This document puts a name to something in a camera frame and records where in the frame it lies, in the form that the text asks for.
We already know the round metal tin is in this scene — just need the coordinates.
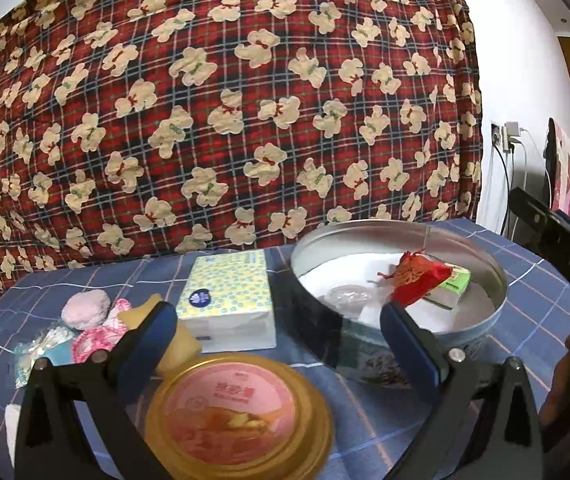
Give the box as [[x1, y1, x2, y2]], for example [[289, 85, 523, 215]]
[[290, 219, 510, 386]]

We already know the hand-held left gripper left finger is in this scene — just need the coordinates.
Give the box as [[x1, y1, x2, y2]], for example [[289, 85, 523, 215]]
[[13, 301, 180, 480]]

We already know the red plaid bear-print blanket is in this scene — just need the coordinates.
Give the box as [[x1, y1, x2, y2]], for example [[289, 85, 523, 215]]
[[0, 0, 484, 333]]

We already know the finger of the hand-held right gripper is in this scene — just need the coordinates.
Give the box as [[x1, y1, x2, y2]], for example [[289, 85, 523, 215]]
[[507, 187, 570, 261]]

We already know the green white tissue pack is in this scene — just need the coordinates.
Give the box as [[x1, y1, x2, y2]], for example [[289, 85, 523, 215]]
[[425, 262, 472, 308]]

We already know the blue plaid sheet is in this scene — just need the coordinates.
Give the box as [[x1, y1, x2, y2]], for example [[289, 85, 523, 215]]
[[0, 217, 570, 480]]

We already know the yellow sponge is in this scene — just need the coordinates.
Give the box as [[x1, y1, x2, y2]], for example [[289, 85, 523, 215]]
[[117, 294, 203, 376]]

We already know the pink white lace cloth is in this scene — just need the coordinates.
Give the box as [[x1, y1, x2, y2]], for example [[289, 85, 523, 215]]
[[71, 299, 133, 365]]

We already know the white wall socket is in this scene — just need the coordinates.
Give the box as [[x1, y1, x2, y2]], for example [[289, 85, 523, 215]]
[[490, 120, 510, 152]]

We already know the cotton swab pack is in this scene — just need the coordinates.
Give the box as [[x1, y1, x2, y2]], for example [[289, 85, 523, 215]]
[[14, 324, 78, 388]]

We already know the black cable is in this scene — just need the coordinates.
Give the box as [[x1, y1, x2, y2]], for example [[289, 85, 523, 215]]
[[492, 144, 512, 237]]

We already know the dotted white tissue box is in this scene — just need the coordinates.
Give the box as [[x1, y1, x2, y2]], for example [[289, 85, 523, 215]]
[[176, 248, 278, 353]]

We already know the gold pink tin lid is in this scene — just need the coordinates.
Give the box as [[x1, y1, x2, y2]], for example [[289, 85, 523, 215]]
[[145, 352, 334, 480]]

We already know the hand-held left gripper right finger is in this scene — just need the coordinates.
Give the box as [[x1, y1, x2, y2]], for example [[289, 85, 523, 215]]
[[380, 302, 546, 480]]

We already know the pink fluffy puff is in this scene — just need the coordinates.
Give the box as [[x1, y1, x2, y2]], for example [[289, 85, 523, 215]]
[[61, 289, 112, 331]]

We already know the teal fabric pouch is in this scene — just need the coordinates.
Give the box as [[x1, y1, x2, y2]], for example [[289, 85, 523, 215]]
[[45, 342, 74, 367]]

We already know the clear plastic bag of cotton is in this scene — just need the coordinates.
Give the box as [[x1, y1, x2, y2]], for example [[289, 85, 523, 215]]
[[324, 284, 373, 313]]

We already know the red embroidered pouch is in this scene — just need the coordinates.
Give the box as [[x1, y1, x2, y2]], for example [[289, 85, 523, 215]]
[[377, 251, 453, 307]]

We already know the white rolled towel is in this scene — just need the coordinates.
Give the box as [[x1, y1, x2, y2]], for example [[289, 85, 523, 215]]
[[5, 404, 28, 443]]

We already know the white charger cable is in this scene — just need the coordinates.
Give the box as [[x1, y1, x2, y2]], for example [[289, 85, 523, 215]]
[[512, 129, 534, 241]]

